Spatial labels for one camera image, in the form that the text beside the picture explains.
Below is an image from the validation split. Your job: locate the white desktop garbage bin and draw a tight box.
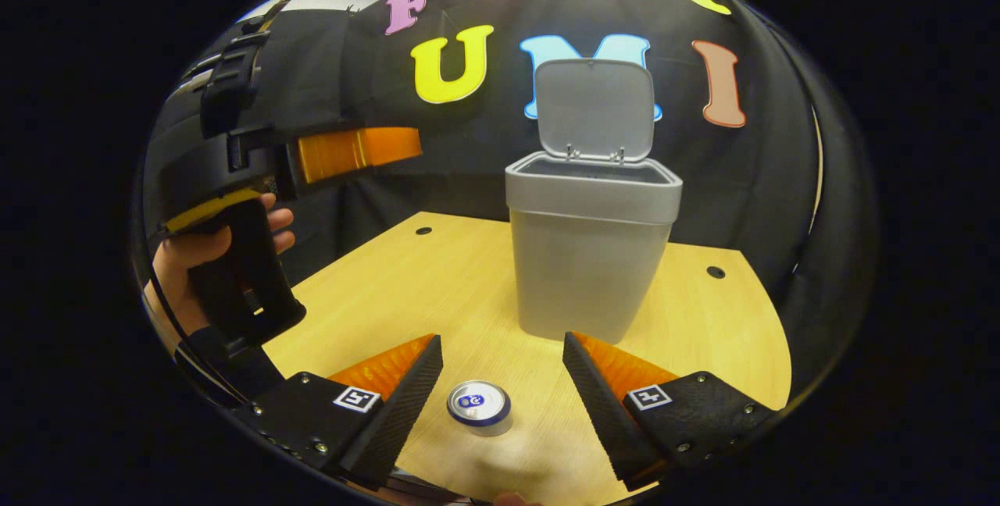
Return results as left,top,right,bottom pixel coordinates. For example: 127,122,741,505
505,59,683,345

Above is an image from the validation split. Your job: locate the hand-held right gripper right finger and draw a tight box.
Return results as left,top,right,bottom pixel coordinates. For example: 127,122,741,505
562,331,780,493

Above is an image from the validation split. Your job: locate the silver pop can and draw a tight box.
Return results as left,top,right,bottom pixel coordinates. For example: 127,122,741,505
446,380,513,437

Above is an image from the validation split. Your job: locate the black backdrop cloth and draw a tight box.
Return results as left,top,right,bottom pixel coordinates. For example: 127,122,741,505
141,0,880,382

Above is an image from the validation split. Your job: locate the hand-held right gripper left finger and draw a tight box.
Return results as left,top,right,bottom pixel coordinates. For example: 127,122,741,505
233,333,445,491

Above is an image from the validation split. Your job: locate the wooden desktop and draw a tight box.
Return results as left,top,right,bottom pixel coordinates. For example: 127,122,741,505
262,212,792,506

